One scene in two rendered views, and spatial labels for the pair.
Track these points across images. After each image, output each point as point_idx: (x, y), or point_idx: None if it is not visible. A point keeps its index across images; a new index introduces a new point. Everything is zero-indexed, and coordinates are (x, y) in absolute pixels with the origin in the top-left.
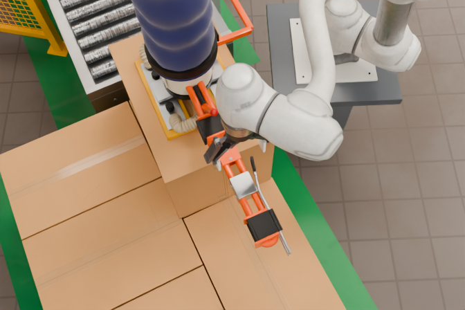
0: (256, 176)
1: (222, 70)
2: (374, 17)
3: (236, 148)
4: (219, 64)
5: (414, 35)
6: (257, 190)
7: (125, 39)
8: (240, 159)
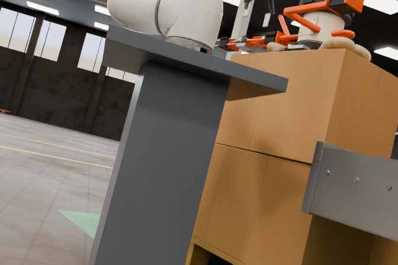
0: (240, 39)
1: (292, 45)
2: None
3: (257, 36)
4: (297, 45)
5: None
6: (237, 38)
7: (397, 77)
8: (253, 38)
